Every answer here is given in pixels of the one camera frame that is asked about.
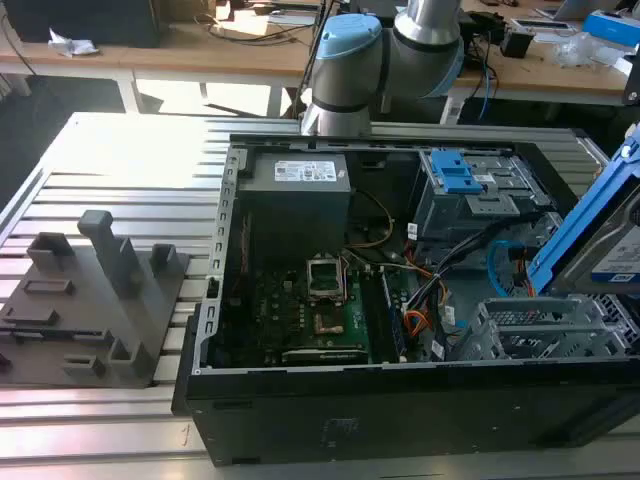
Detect metal socket cover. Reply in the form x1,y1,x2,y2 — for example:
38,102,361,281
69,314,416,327
305,257,349,304

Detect blue cardboard box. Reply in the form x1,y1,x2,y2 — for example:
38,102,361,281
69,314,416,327
582,9,640,42

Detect silver drive cage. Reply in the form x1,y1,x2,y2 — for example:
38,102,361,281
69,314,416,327
412,148,566,266

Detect coloured disk power wire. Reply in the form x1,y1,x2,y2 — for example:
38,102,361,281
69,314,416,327
509,244,535,297

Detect hard disk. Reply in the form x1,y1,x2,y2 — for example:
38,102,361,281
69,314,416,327
527,122,640,297

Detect black PC case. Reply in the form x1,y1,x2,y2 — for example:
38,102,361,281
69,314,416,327
172,127,640,466

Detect black RAM slot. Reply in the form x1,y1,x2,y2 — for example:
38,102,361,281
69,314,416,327
380,272,409,362
362,277,390,364

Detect wooden desk with clutter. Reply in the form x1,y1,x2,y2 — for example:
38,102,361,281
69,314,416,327
449,14,640,109

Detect blue disk wire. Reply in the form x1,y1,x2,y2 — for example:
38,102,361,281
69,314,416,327
487,238,531,301

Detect silver disk bay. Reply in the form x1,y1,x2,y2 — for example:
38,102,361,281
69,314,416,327
445,294,640,362

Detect yellow orange wire loop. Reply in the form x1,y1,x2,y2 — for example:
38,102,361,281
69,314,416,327
347,188,396,250

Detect grey power supply unit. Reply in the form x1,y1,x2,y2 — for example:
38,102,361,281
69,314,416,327
235,151,354,251

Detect green motherboard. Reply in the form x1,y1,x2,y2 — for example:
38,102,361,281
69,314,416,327
219,249,416,366

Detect black wire bundle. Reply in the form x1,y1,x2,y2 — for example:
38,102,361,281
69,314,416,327
429,213,551,281

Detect small black device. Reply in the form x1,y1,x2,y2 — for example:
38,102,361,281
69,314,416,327
499,24,536,59

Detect coloured motherboard wire bundle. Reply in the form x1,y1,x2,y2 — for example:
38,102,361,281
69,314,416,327
402,277,454,346

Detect black graphics card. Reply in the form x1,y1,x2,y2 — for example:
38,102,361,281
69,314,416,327
282,348,370,365

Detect hanging blue cable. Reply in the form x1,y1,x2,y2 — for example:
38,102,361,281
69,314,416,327
477,39,501,121

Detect wooden desk white legs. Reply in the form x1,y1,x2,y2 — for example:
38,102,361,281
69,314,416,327
0,14,321,117

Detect grey parts rack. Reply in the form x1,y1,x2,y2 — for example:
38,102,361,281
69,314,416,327
0,209,191,389

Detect crumpled white paper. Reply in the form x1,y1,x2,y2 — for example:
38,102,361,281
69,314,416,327
47,27,99,56

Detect CPU socket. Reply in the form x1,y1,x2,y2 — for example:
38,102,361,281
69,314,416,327
313,309,346,337

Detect blue plastic cage latch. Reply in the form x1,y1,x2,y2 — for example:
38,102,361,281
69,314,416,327
430,149,485,195

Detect large black box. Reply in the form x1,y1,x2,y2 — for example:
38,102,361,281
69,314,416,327
4,0,161,49

